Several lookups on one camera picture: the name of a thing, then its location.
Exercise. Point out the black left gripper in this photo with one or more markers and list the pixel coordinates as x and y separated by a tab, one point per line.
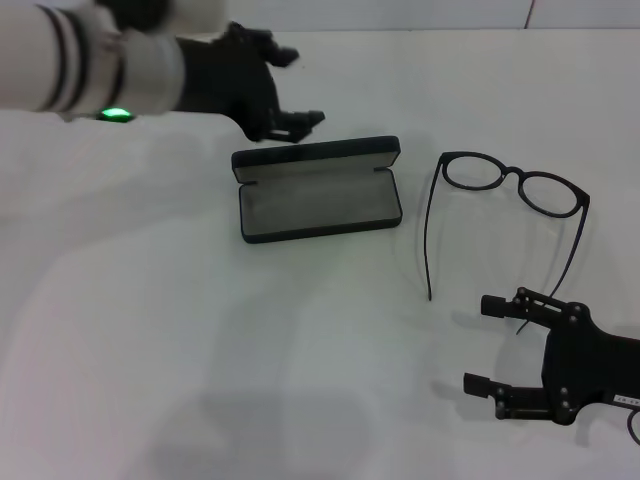
225	80

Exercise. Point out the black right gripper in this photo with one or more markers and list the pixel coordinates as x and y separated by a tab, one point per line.
595	370

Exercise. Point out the black glasses case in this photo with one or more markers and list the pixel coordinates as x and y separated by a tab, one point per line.
320	205

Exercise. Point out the black glasses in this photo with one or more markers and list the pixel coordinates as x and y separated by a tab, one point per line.
512	172

